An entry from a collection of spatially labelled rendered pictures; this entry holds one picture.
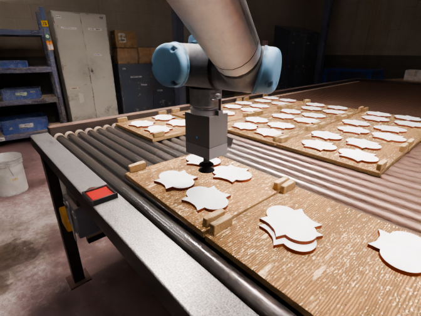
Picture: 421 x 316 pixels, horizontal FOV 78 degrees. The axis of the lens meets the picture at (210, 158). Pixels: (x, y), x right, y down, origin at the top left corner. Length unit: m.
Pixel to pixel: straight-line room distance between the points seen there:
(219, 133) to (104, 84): 4.62
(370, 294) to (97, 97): 4.95
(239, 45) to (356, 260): 0.46
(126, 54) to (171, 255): 5.01
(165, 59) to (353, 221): 0.55
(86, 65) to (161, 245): 4.62
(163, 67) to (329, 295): 0.48
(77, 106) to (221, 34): 4.84
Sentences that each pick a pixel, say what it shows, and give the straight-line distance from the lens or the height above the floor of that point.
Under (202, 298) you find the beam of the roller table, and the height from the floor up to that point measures 0.91.
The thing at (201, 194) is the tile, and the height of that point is 0.95.
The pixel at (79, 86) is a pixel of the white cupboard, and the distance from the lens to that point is 5.08.
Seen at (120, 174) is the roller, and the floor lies 0.91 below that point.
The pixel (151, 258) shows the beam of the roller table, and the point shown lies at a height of 0.92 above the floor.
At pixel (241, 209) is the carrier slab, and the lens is 0.69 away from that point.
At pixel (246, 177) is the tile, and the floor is 0.95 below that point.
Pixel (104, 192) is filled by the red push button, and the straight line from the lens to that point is 0.83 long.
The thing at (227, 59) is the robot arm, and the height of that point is 1.30.
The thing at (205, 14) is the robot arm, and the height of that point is 1.34.
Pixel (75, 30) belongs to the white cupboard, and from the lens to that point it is 5.08.
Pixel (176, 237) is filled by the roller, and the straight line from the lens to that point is 0.64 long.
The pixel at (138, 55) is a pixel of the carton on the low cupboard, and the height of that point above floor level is 1.26.
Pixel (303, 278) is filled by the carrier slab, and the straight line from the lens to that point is 0.54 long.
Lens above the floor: 1.31
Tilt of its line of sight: 22 degrees down
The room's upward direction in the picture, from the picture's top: straight up
